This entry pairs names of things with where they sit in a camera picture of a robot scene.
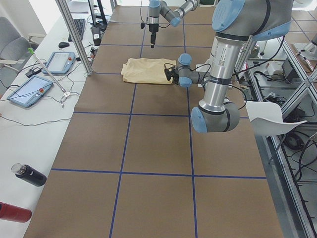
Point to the near blue teach pendant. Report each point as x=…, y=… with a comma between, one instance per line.
x=30, y=92

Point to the aluminium frame post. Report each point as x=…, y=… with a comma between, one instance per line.
x=66, y=14

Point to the metal rod with green tip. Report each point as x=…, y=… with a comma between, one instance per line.
x=65, y=93

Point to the red water bottle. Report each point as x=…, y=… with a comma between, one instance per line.
x=13, y=213

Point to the beige long-sleeve printed shirt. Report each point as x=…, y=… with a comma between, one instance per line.
x=145, y=70

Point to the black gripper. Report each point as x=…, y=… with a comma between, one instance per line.
x=153, y=29
x=175, y=75

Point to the black keyboard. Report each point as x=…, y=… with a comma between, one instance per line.
x=80, y=25

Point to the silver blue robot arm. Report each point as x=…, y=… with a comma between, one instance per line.
x=234, y=22
x=159, y=8

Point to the grey office chair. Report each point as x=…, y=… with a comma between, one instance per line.
x=14, y=47

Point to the far blue teach pendant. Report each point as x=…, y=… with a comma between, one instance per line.
x=60, y=63

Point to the black computer mouse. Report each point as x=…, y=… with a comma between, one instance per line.
x=63, y=45

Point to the black water bottle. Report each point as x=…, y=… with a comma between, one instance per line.
x=29, y=174

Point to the blue teach pendant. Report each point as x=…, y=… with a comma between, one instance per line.
x=30, y=92
x=60, y=63

